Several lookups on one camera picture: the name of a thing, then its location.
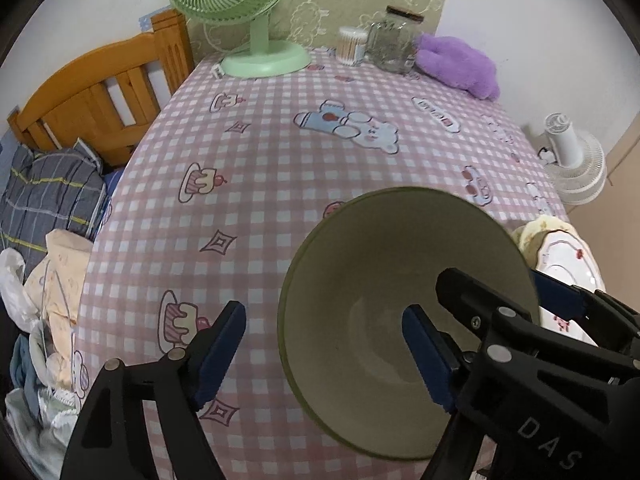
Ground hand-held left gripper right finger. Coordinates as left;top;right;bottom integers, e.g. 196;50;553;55
402;305;493;480

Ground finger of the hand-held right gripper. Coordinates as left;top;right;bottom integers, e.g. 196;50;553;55
435;267;540;343
532;269;640;357

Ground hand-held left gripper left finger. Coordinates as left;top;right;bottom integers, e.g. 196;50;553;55
60;300;247;480

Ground white plate with red pattern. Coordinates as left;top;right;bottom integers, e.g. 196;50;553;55
535;230;608;343

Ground large yellow floral plate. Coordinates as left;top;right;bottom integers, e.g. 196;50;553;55
511;215;581;261

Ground large floral ceramic bowl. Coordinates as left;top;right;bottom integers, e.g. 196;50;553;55
276;186;542;461

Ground white standing fan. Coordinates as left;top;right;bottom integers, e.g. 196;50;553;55
537;112;608;206

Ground beige door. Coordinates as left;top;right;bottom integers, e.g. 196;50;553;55
565;110;640;311

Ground peach cloth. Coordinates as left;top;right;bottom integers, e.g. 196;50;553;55
22;229;96;391

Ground blue clothes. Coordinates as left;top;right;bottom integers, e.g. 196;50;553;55
10;332;46;411

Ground blue bed sheet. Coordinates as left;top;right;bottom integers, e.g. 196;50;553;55
97;167;126;231

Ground pink checkered tablecloth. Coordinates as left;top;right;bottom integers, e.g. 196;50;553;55
70;45;571;480

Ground white cloth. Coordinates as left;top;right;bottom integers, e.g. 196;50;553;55
5;385;81;480

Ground purple plush toy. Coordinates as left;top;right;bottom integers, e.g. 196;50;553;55
414;32;501;101

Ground grey plaid pillow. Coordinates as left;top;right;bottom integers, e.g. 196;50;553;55
0;137;108;251

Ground glass jar with dark lid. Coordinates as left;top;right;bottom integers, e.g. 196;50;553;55
366;5;426;76

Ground cotton swab container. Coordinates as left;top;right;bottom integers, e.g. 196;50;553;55
337;26;368;67

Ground wooden bed headboard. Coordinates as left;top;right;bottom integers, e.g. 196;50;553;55
7;7;196;168

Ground green patterned board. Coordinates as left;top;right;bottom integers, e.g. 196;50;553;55
187;0;456;61

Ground blue patterned wall sticker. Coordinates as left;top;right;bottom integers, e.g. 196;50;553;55
137;6;173;31

